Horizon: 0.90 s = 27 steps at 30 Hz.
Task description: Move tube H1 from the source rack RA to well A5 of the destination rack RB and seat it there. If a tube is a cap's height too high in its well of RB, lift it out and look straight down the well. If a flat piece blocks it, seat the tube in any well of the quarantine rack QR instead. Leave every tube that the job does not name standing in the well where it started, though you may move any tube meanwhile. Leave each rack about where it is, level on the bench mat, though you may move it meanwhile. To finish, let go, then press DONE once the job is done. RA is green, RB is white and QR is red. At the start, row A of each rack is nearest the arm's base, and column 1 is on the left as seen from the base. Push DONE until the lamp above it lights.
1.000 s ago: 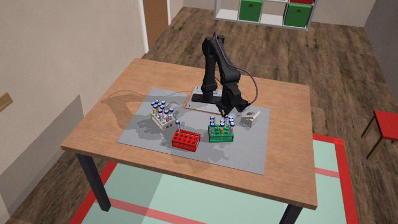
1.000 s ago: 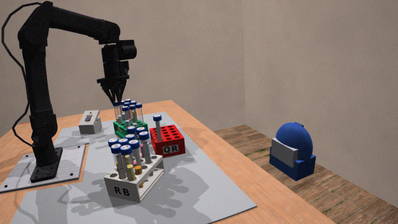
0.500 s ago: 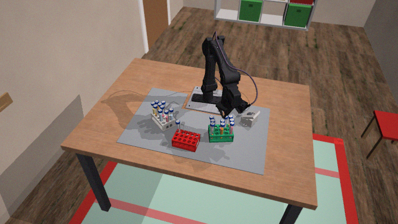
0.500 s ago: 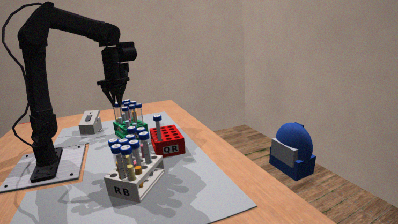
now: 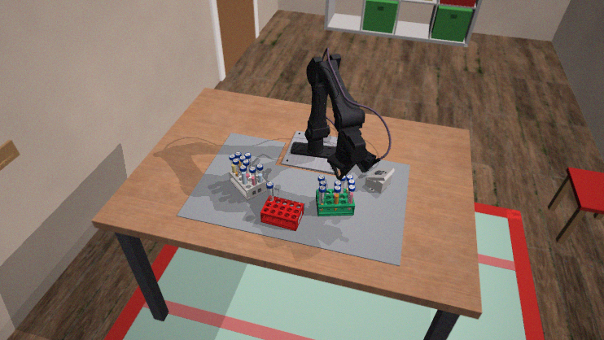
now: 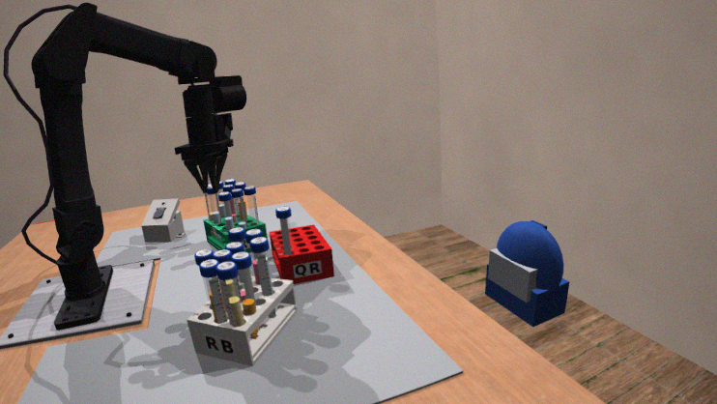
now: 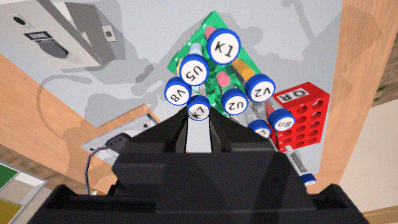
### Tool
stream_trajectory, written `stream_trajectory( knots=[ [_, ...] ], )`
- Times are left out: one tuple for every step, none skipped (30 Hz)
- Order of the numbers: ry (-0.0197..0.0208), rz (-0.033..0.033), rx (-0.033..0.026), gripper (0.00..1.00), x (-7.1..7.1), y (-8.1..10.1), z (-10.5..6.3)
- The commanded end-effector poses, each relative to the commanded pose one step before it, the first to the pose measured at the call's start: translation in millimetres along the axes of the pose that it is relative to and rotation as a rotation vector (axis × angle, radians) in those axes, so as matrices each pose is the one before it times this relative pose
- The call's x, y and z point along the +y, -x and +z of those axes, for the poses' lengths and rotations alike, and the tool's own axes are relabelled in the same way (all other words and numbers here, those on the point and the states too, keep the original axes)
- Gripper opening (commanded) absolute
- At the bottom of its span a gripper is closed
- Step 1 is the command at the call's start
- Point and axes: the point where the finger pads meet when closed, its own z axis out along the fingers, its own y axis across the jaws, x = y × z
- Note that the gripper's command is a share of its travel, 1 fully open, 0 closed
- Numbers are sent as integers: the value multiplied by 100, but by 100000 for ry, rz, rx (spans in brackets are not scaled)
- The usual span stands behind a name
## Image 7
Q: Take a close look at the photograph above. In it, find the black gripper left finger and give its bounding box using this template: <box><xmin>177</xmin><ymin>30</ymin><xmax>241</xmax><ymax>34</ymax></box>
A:
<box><xmin>120</xmin><ymin>106</ymin><xmax>188</xmax><ymax>153</ymax></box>

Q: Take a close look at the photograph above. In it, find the grey bench mat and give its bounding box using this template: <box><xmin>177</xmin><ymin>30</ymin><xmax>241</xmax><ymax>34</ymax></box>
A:
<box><xmin>0</xmin><ymin>0</ymin><xmax>343</xmax><ymax>174</ymax></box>

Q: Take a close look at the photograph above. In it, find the red tube rack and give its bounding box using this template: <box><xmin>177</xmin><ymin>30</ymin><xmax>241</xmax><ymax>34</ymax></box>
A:
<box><xmin>266</xmin><ymin>82</ymin><xmax>330</xmax><ymax>152</ymax></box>

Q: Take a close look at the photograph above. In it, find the green tube rack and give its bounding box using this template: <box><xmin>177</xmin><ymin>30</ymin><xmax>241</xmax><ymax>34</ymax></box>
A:
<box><xmin>167</xmin><ymin>11</ymin><xmax>261</xmax><ymax>116</ymax></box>

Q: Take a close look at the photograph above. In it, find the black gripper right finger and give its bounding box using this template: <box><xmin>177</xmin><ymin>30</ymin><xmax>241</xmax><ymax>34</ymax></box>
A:
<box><xmin>209</xmin><ymin>106</ymin><xmax>276</xmax><ymax>152</ymax></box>

